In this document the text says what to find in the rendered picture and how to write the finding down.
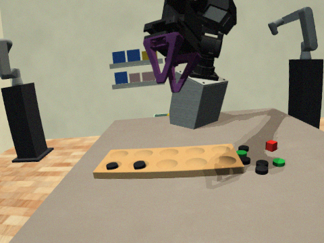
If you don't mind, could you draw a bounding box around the wooden tray with round pockets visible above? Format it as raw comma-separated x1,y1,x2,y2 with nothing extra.
93,144,244,179

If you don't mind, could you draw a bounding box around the green disc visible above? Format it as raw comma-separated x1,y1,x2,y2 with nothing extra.
273,158,285,167
236,150,247,157

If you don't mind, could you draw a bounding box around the red cube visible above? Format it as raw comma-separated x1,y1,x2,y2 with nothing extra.
265,140,277,152

